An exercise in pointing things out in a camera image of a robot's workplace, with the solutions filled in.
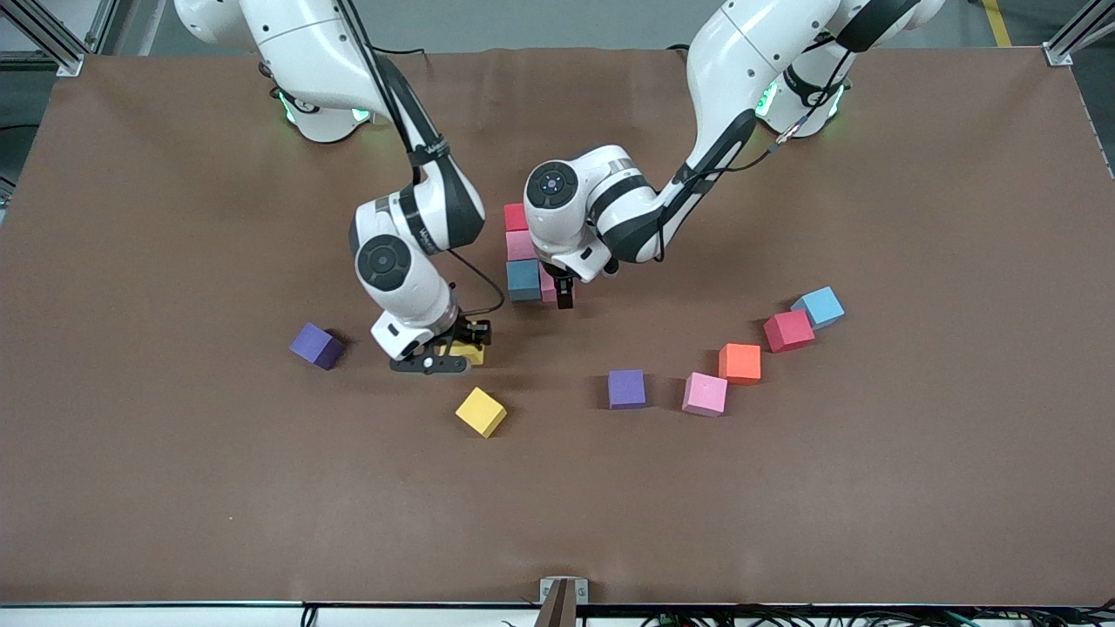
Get light blue foam cube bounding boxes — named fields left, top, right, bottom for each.
left=506, top=260, right=543, bottom=303
left=791, top=286, right=846, bottom=330

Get purple foam cube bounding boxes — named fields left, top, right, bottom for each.
left=288, top=322, right=345, bottom=371
left=607, top=369, right=647, bottom=410

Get orange foam cube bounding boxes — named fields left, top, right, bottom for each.
left=718, top=342, right=762, bottom=386

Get brown table cover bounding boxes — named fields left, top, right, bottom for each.
left=0, top=44, right=1115, bottom=606

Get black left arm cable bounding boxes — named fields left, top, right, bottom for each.
left=653, top=30, right=863, bottom=262

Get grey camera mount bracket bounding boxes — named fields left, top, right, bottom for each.
left=533, top=576, right=591, bottom=627

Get aluminium frame extrusion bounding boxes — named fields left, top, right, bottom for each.
left=84, top=0, right=140, bottom=55
left=0, top=0, right=85, bottom=78
left=1043, top=0, right=1115, bottom=68

